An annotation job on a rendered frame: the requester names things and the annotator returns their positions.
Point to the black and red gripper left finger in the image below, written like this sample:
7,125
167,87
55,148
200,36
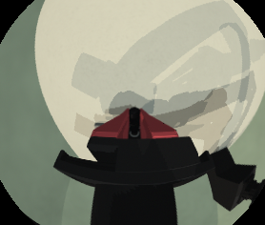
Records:
115,127

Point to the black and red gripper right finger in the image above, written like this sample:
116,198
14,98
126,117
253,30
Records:
154,128

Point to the grey bench vise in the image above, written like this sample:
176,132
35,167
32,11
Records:
134,114

